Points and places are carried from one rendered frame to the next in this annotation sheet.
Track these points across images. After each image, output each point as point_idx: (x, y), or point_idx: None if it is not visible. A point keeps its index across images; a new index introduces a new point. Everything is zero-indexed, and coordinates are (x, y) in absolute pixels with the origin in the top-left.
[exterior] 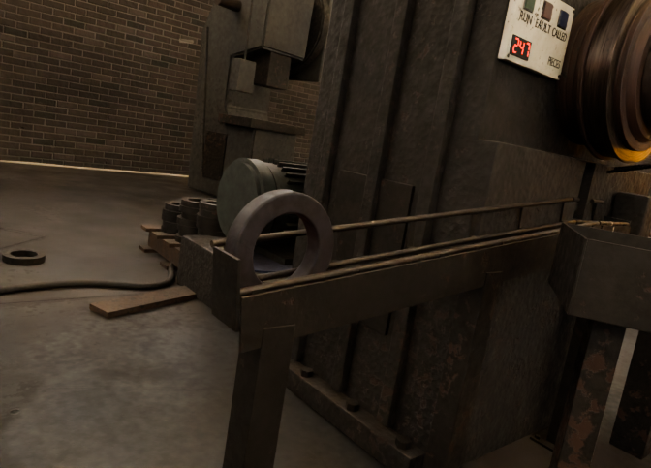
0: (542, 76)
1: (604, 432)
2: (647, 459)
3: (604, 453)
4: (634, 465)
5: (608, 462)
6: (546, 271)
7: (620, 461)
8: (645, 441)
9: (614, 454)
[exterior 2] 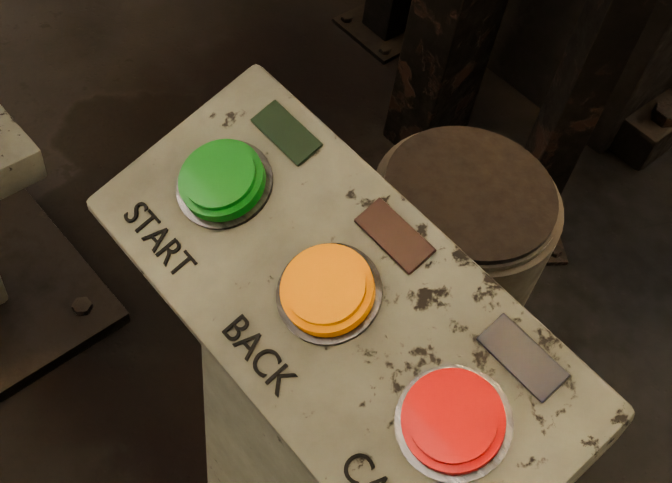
0: None
1: (473, 121)
2: (390, 148)
3: (382, 85)
4: (357, 113)
5: (352, 77)
6: None
7: (363, 97)
8: (389, 103)
9: (385, 99)
